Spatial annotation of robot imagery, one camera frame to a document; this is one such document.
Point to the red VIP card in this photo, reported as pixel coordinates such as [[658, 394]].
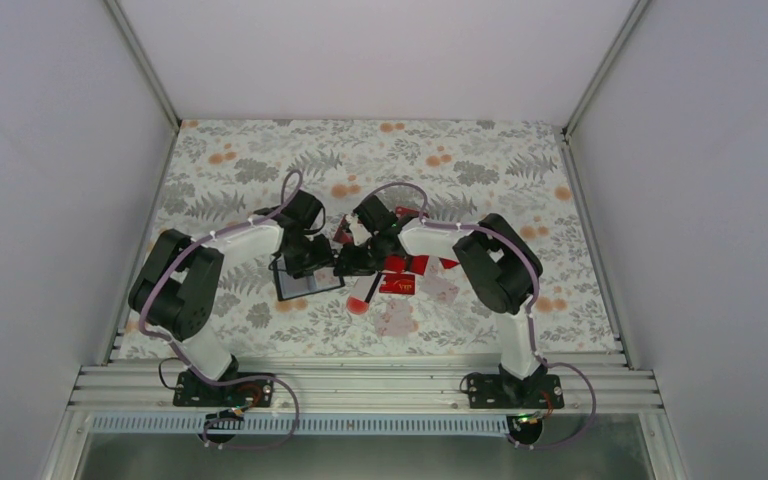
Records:
[[405, 212]]

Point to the red chip card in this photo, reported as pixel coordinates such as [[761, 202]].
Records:
[[398, 284]]

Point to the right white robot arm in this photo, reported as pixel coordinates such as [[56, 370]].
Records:
[[500, 267]]

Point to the black leather card holder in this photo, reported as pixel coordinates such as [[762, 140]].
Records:
[[288, 287]]

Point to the white floral card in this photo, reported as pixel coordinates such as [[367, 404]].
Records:
[[430, 309]]

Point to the white card red circle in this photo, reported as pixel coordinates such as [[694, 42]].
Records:
[[362, 293]]

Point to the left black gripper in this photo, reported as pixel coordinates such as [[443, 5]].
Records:
[[323, 258]]

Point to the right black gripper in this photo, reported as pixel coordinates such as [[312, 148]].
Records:
[[353, 266]]

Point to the aluminium rail frame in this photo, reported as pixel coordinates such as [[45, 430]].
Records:
[[390, 385]]

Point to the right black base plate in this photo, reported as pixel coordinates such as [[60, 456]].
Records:
[[492, 391]]

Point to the red card black stripe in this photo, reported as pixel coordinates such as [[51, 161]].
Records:
[[408, 264]]

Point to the red card left pair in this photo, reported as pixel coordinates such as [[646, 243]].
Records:
[[343, 233]]

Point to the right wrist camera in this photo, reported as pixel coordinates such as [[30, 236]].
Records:
[[369, 217]]

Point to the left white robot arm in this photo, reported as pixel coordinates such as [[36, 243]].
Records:
[[175, 291]]

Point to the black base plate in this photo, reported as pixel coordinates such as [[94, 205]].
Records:
[[190, 391], [492, 391]]

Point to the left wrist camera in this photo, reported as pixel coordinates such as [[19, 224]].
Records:
[[304, 213]]

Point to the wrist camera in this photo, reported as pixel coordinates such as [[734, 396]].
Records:
[[369, 217], [304, 213]]

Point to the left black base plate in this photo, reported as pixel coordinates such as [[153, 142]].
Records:
[[190, 391]]

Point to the grey slotted cable duct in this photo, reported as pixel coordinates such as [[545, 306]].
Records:
[[307, 424]]

